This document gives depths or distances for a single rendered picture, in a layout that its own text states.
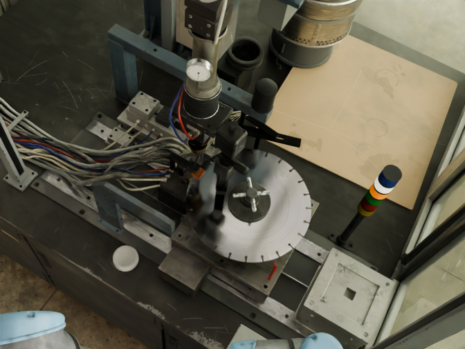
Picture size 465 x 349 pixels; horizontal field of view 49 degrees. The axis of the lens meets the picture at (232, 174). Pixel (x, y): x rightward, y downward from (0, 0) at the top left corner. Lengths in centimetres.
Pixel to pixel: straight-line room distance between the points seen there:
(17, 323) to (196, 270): 66
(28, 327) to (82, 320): 140
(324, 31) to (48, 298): 149
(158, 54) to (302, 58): 59
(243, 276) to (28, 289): 117
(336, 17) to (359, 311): 89
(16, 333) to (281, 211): 75
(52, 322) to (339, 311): 74
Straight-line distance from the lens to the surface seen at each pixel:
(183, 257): 141
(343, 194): 166
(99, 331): 222
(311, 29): 172
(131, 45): 152
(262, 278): 138
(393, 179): 123
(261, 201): 134
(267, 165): 141
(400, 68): 204
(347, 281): 138
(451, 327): 93
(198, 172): 136
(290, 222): 134
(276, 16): 130
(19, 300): 231
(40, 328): 84
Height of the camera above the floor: 214
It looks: 60 degrees down
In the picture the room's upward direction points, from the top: 12 degrees clockwise
